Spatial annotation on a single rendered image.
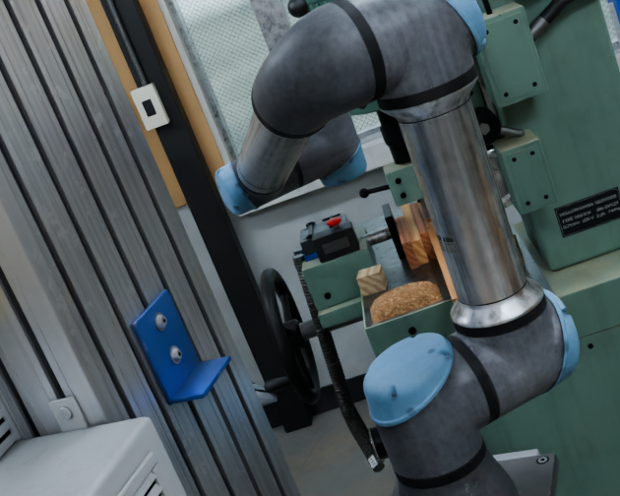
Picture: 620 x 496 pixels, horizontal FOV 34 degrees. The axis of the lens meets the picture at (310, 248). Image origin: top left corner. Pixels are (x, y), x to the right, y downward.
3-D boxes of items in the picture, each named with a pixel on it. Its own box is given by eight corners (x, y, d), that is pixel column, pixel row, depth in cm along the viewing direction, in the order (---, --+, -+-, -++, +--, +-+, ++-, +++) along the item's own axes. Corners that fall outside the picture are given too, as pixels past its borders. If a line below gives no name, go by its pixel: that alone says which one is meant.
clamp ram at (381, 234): (368, 255, 202) (352, 215, 199) (403, 243, 201) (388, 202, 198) (370, 271, 193) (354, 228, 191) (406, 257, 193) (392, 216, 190)
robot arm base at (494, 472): (514, 548, 116) (487, 478, 113) (393, 562, 122) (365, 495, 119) (526, 471, 129) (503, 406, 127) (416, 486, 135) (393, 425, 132)
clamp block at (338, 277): (317, 285, 207) (301, 247, 204) (379, 264, 206) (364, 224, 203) (317, 312, 193) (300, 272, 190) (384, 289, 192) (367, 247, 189)
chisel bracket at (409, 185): (396, 205, 199) (382, 165, 196) (464, 180, 197) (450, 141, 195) (399, 216, 192) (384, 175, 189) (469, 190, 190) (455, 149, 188)
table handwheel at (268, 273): (294, 335, 224) (246, 244, 206) (379, 305, 222) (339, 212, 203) (312, 436, 202) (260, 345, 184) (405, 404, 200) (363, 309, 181)
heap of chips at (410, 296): (369, 305, 178) (364, 291, 178) (436, 282, 177) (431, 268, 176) (372, 324, 170) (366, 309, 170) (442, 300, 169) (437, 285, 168)
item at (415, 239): (407, 225, 212) (400, 204, 210) (415, 222, 212) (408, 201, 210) (419, 265, 188) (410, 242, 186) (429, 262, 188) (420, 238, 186)
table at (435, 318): (321, 262, 230) (312, 238, 228) (448, 217, 226) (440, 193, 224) (324, 378, 172) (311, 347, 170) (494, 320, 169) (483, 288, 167)
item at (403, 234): (403, 241, 203) (394, 217, 202) (411, 238, 203) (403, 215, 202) (410, 270, 187) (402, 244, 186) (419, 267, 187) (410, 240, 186)
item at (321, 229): (306, 247, 203) (296, 222, 201) (357, 229, 202) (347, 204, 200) (305, 269, 191) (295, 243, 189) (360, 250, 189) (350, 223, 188)
